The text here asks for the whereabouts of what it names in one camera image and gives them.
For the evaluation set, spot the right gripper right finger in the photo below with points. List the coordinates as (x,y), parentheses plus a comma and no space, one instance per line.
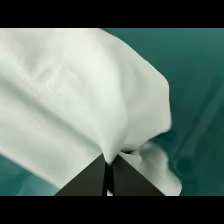
(133,183)

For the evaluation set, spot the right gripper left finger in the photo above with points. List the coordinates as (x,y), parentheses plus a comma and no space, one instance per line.
(90,181)

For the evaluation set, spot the white T-shirt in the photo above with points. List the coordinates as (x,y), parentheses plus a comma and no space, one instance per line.
(73,100)

